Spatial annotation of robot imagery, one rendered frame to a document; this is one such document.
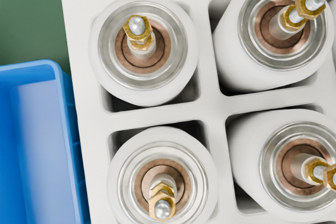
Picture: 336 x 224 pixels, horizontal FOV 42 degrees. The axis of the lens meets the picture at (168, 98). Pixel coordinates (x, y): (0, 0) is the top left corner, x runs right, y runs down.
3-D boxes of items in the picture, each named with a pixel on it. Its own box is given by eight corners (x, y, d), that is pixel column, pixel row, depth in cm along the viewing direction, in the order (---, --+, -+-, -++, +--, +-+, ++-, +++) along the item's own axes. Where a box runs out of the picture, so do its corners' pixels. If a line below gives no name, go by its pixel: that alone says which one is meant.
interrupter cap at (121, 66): (191, 7, 37) (192, 5, 37) (183, 95, 37) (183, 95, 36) (103, -2, 37) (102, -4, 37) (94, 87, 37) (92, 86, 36)
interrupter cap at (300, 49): (335, 59, 37) (338, 58, 37) (249, 81, 37) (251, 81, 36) (311, -26, 38) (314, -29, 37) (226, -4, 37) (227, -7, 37)
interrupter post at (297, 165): (321, 160, 37) (337, 164, 34) (308, 185, 37) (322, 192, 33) (296, 146, 37) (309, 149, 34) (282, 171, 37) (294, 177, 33)
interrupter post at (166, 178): (146, 198, 37) (144, 206, 33) (150, 170, 37) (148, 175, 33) (175, 202, 37) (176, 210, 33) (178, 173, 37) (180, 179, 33)
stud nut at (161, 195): (176, 218, 29) (177, 221, 28) (150, 221, 29) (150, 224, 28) (173, 188, 29) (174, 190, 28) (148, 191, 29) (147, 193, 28)
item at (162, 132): (119, 197, 54) (97, 238, 36) (129, 120, 55) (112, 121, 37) (197, 207, 54) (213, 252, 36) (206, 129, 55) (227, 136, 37)
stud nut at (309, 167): (332, 167, 34) (336, 168, 33) (321, 186, 33) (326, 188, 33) (309, 154, 34) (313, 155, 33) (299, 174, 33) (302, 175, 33)
